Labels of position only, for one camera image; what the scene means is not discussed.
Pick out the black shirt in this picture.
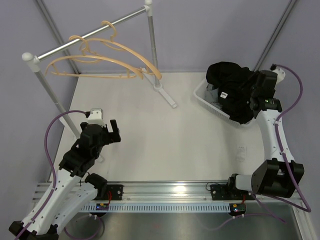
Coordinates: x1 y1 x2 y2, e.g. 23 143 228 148
205 61 254 125

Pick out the grey button shirt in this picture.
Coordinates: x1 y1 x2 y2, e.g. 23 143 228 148
204 83 222 110

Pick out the wooden hanger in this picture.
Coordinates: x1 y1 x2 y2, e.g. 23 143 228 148
44 34 145 80
75 20 162 80

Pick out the wooden hanger front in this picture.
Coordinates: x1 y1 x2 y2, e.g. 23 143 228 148
75 20 162 80

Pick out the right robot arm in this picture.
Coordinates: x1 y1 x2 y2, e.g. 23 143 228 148
226 66 305 199

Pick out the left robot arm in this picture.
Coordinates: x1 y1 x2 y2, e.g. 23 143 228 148
8 119 121 240

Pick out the white plastic basket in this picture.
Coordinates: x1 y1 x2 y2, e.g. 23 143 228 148
193 78 256 129

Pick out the small white paper label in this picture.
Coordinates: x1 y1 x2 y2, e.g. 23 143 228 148
236 145 247 162

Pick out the metal clothes rack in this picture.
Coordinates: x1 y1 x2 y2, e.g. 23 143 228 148
21 0 178 163

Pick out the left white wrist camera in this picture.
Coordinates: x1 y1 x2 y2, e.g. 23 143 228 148
87 108 105 127

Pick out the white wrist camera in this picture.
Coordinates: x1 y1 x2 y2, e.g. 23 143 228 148
87 108 105 127
269 64 286 84

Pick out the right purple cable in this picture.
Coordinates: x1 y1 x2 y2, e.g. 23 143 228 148
249 64 312 223

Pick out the purple cable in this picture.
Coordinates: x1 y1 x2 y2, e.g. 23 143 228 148
14 109 90 240
249 64 312 223

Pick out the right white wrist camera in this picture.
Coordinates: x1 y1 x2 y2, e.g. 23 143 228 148
269 64 286 84

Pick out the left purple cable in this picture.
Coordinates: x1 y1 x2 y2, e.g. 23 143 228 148
14 109 90 240

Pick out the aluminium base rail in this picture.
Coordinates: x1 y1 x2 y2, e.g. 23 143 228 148
32 180 305 204

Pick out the white slotted cable duct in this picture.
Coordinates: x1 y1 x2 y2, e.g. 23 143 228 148
79 202 231 213

